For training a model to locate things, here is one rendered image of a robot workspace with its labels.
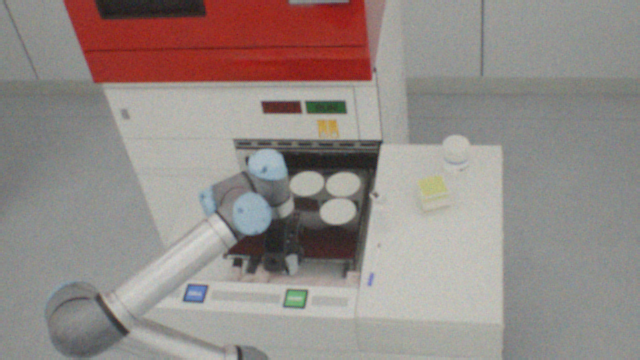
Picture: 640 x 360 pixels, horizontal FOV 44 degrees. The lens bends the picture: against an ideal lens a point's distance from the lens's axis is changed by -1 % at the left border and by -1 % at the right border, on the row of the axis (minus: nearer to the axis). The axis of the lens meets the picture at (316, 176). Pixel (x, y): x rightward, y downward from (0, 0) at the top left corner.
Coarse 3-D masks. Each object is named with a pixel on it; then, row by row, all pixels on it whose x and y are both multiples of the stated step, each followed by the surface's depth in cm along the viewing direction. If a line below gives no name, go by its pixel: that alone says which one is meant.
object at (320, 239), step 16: (288, 176) 239; (320, 192) 233; (304, 208) 229; (320, 208) 228; (304, 224) 224; (320, 224) 223; (352, 224) 222; (240, 240) 223; (256, 240) 222; (304, 240) 220; (320, 240) 219; (336, 240) 218; (352, 240) 218; (304, 256) 216; (320, 256) 215; (336, 256) 214; (352, 256) 213
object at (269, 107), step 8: (264, 104) 231; (272, 104) 231; (280, 104) 230; (288, 104) 230; (296, 104) 230; (264, 112) 234; (272, 112) 233; (280, 112) 233; (288, 112) 232; (296, 112) 232
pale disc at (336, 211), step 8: (336, 200) 230; (344, 200) 229; (328, 208) 228; (336, 208) 227; (344, 208) 227; (352, 208) 226; (328, 216) 225; (336, 216) 225; (344, 216) 225; (352, 216) 224; (336, 224) 223
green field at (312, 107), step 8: (312, 104) 229; (320, 104) 228; (328, 104) 228; (336, 104) 227; (344, 104) 227; (312, 112) 231; (320, 112) 230; (328, 112) 230; (336, 112) 229; (344, 112) 229
